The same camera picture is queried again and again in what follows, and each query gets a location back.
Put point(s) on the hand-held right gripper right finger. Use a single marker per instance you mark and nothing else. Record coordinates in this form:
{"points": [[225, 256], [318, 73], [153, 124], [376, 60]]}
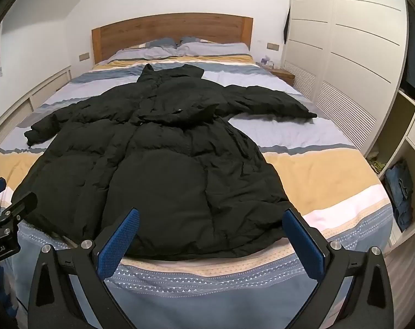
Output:
{"points": [[303, 243]]}

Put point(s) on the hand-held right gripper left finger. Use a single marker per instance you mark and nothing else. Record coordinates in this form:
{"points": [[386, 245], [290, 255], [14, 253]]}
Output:
{"points": [[120, 243]]}

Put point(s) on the black puffer coat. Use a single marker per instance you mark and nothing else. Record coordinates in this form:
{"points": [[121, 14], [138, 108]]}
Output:
{"points": [[166, 164]]}

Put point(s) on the bed with striped duvet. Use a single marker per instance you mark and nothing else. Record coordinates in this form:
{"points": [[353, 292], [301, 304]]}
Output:
{"points": [[296, 137]]}

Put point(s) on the green cloth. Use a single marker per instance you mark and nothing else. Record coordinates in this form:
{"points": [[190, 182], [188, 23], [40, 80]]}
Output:
{"points": [[377, 166]]}

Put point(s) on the folded blue jeans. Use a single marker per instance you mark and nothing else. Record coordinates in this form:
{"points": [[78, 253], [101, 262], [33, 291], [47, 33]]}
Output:
{"points": [[401, 192]]}

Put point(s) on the open white shelf unit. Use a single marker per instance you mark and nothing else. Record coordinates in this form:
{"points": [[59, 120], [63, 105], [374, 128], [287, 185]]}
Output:
{"points": [[412, 126]]}

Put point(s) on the wooden nightstand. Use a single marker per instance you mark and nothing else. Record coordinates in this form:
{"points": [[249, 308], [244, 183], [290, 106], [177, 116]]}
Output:
{"points": [[282, 74]]}

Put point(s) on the pale purple tissue box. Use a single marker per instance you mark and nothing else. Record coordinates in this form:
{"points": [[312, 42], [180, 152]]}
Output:
{"points": [[267, 62]]}

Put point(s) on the blue grey pillow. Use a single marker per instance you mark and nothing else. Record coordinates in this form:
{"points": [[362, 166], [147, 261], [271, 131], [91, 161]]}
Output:
{"points": [[142, 51], [214, 48]]}

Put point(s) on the white wardrobe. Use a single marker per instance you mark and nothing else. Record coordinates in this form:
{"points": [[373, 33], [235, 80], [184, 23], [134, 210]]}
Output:
{"points": [[347, 41]]}

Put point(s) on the wooden headboard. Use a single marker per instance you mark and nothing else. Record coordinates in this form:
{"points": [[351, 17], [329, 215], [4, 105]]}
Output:
{"points": [[173, 27]]}

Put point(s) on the beige wall socket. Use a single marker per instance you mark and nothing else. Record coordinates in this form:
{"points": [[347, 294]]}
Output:
{"points": [[272, 46], [84, 56]]}

